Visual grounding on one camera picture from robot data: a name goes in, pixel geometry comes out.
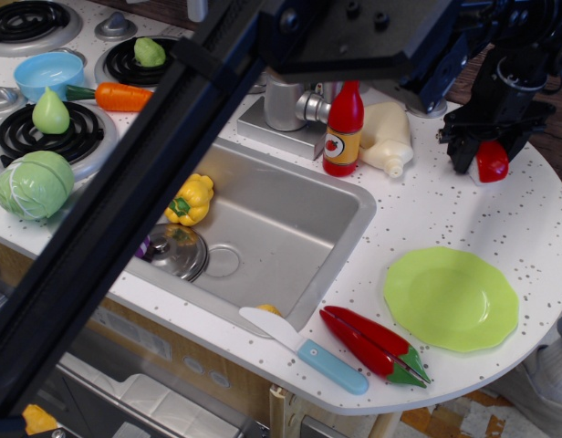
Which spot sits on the purple toy onion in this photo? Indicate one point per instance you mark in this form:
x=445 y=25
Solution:
x=143 y=247

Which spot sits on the light green toy pear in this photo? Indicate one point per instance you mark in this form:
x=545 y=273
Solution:
x=50 y=115

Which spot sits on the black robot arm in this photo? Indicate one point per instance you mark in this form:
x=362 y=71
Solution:
x=412 y=50

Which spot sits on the grey stove knob left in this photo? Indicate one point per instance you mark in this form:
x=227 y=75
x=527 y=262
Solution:
x=11 y=100

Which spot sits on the back left stove burner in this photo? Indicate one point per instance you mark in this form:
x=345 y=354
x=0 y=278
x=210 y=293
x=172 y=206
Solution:
x=29 y=28

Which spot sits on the steel pot lid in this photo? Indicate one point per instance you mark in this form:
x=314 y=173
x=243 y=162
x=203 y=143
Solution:
x=177 y=250

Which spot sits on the cream toy mayonnaise bottle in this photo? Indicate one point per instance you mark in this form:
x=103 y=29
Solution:
x=386 y=138

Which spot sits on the orange toy carrot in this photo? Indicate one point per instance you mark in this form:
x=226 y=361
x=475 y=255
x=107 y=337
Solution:
x=112 y=96

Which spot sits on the red toy ketchup bottle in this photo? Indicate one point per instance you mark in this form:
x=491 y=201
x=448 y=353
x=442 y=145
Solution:
x=345 y=122

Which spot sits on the stainless steel sink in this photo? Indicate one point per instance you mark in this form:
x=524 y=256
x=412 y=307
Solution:
x=276 y=234

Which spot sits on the small green toy lettuce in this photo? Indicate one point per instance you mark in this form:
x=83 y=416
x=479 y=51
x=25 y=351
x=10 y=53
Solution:
x=149 y=53

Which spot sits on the light blue plastic bowl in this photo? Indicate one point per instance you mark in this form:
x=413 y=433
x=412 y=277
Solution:
x=53 y=70

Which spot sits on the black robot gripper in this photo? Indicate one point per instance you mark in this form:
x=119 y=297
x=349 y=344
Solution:
x=502 y=106

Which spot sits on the grey stove knob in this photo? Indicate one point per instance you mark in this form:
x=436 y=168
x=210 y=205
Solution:
x=115 y=28
x=11 y=100

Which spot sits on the yellow toy bell pepper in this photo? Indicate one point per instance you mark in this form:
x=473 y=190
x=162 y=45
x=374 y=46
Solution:
x=192 y=202

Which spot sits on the front left stove burner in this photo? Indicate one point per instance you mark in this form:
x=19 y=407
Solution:
x=88 y=141

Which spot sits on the grey toy faucet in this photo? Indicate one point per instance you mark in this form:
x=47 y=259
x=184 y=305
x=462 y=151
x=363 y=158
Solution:
x=277 y=120

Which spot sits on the yellow object on floor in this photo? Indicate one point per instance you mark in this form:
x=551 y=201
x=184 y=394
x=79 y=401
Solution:
x=38 y=420

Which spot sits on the blue handled toy knife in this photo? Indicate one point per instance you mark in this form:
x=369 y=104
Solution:
x=307 y=350

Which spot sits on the red toy chili pepper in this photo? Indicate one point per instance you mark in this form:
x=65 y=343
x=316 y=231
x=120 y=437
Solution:
x=380 y=349

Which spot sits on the yellow toy in sink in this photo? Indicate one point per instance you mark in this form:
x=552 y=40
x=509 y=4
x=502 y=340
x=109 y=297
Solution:
x=270 y=308

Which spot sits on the grey oven door handle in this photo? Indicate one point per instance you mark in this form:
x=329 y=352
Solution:
x=140 y=406

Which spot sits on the green toy cabbage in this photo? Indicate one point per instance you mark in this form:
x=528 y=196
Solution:
x=36 y=185

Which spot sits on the light green plastic plate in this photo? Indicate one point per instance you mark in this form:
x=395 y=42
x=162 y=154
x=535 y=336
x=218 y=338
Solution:
x=451 y=299

